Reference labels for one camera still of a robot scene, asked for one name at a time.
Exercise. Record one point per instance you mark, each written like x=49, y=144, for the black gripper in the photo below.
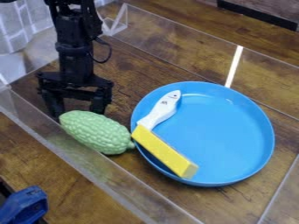
x=73, y=81

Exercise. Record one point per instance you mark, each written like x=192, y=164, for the green bumpy bitter gourd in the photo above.
x=100, y=133

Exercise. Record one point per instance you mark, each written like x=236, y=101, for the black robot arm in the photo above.
x=80, y=48

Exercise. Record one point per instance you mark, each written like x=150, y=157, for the blue round tray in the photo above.
x=218, y=129

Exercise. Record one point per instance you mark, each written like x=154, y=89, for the white toy fish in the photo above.
x=162, y=110

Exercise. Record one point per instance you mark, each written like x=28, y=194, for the grey checkered cloth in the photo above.
x=24, y=17

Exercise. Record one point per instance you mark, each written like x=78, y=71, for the yellow rectangular block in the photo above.
x=176, y=162

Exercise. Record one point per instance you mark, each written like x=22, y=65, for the clear acrylic enclosure wall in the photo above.
x=177, y=40

